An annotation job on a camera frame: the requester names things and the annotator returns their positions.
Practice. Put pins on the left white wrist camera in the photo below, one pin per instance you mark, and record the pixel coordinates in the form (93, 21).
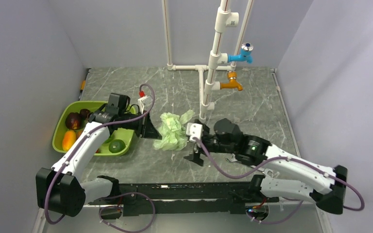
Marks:
(144, 102)

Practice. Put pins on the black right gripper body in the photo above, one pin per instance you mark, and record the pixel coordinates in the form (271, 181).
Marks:
(215, 145)

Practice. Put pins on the silver metal wrench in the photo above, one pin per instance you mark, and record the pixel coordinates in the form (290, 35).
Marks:
(232, 159)

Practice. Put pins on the dark red fake apple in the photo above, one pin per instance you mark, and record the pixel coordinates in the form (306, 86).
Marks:
(73, 121)

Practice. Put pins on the light green plastic bag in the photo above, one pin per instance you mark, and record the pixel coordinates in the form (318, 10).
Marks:
(173, 131)

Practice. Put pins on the dark green fake avocado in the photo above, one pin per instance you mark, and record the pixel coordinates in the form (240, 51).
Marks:
(116, 146)

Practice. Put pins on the yellow orange fake mango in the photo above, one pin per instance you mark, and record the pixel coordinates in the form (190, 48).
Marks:
(69, 139)

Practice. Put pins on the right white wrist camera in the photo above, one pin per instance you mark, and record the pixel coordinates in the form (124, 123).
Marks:
(193, 136)

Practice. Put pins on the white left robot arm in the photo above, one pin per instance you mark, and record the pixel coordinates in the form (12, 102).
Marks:
(58, 188)

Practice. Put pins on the dark maroon fake plum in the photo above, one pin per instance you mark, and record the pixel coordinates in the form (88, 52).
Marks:
(85, 113)

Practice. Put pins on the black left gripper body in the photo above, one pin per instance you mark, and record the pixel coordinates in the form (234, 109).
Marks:
(136, 126)

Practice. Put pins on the orange plastic faucet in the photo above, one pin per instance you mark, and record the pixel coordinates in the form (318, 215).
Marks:
(232, 82)

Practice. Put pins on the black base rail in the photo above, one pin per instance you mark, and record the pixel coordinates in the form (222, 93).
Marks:
(184, 198)

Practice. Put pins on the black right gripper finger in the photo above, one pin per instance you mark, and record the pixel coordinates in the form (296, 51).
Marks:
(195, 156)
(198, 125)

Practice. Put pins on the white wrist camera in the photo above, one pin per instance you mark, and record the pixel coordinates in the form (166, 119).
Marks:
(144, 102)
(193, 136)

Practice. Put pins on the blue plastic faucet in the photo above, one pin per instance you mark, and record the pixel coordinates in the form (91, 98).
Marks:
(244, 54)

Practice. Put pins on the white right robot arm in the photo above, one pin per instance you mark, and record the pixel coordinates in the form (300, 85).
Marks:
(321, 185)

